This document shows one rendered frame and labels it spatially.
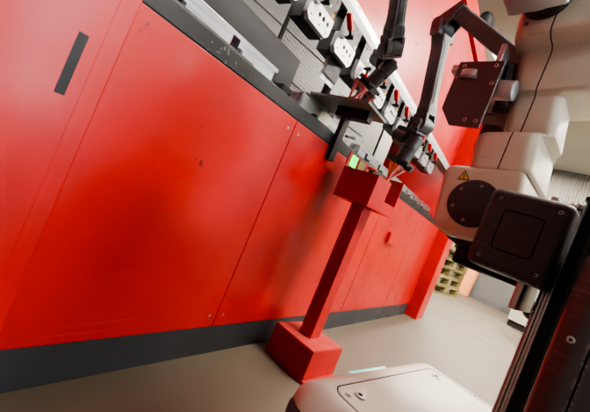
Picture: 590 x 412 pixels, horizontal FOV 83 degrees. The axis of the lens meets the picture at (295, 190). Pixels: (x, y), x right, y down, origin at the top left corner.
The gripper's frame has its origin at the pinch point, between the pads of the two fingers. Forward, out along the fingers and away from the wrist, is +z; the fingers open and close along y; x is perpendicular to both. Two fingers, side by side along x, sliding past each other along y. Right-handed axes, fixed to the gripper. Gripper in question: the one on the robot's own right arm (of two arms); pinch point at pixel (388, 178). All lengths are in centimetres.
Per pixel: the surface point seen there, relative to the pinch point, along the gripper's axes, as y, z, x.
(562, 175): 109, -233, -795
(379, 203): -7.2, 9.4, 7.4
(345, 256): -8.2, 33.2, 7.4
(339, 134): 16.1, -3.7, 21.1
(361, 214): -4.0, 16.9, 8.0
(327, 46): 38, -30, 31
